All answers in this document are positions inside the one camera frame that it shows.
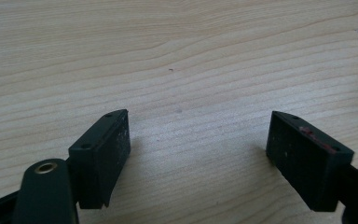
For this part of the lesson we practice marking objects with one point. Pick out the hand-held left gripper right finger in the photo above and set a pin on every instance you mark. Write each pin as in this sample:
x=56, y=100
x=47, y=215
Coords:
x=307, y=168

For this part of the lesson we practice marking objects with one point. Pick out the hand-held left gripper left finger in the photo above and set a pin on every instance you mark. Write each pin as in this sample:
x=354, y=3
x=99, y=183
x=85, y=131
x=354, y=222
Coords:
x=98, y=161

